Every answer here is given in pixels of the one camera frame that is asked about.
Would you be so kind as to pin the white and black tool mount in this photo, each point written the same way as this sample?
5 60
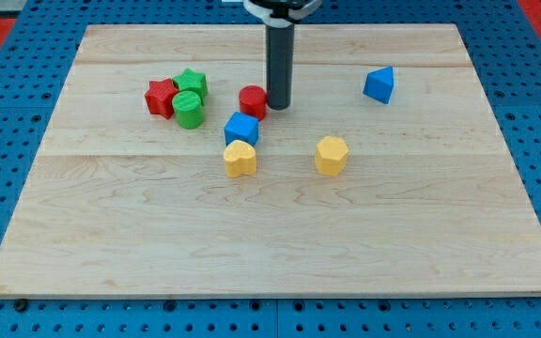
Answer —
281 13

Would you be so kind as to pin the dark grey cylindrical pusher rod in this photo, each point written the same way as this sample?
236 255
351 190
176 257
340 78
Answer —
279 63

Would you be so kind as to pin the red cylinder block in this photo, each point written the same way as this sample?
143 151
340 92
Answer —
253 101

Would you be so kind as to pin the blue cube block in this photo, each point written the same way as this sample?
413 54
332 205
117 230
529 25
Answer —
241 127

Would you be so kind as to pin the yellow heart block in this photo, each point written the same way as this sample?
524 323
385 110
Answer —
240 159

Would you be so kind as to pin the green star block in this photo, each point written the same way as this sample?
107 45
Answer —
190 80

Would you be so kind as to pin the blue triangular prism block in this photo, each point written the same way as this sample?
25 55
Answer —
379 84

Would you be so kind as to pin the green cylinder block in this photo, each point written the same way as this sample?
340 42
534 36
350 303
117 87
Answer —
188 109

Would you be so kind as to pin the yellow hexagon block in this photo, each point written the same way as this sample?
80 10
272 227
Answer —
331 156

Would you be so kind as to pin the red star block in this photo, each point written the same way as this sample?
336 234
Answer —
159 97

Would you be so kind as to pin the light wooden board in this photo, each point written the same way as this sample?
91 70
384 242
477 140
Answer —
122 204

